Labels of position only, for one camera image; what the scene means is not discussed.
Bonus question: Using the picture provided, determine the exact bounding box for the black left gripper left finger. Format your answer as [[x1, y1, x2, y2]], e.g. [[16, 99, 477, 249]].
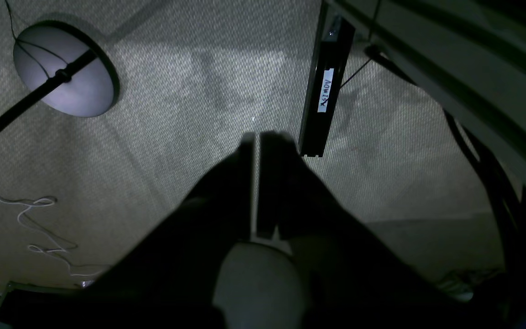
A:
[[90, 133, 255, 329]]

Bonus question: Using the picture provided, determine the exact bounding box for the round grey lamp base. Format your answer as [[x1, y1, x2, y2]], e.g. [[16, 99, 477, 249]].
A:
[[13, 20, 121, 118]]

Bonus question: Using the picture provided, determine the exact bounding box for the white cable on carpet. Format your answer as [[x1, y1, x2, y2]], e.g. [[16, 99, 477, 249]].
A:
[[0, 169, 108, 277]]

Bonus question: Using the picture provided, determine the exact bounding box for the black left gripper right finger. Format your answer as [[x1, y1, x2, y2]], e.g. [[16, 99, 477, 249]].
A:
[[257, 132, 473, 329]]

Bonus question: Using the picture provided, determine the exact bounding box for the black labelled aluminium rail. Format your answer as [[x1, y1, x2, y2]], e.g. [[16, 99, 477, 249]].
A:
[[298, 0, 355, 158]]

